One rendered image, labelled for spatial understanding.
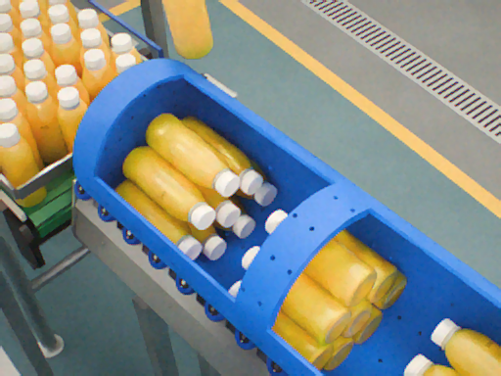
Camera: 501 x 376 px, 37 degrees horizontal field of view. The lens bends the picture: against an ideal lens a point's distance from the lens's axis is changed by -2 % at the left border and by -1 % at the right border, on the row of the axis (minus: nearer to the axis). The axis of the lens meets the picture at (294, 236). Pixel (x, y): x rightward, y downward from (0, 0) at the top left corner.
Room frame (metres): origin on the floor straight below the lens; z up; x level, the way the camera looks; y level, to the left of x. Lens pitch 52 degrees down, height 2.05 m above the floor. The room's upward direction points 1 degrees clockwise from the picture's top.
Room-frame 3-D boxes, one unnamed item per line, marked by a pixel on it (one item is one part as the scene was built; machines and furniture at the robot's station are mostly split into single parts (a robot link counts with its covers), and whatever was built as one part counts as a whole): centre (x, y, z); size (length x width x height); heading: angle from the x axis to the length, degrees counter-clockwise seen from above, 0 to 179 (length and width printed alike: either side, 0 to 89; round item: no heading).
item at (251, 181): (0.84, 0.07, 1.09); 0.04 x 0.02 x 0.04; 136
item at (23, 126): (1.04, 0.55, 0.98); 0.07 x 0.07 x 0.17
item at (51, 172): (1.07, 0.38, 0.96); 0.40 x 0.01 x 0.03; 136
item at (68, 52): (1.27, 0.49, 0.98); 0.07 x 0.07 x 0.17
